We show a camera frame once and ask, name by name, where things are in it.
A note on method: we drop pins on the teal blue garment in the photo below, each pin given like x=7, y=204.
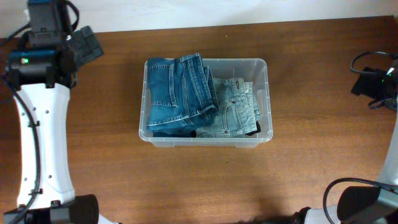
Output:
x=191, y=134

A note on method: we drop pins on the dark blue jeans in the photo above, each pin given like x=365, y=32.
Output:
x=182, y=94

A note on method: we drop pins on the black garment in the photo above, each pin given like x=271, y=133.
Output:
x=256, y=130

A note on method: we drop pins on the clear plastic storage bin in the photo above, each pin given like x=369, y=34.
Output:
x=252, y=70

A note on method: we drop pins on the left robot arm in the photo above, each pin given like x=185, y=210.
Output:
x=46, y=193

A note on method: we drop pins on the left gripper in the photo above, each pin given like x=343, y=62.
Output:
x=88, y=40

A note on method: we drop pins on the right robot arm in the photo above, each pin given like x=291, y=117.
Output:
x=372, y=201

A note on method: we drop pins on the light blue jeans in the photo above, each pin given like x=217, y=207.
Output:
x=238, y=110

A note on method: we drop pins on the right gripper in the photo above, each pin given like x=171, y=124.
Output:
x=365, y=84

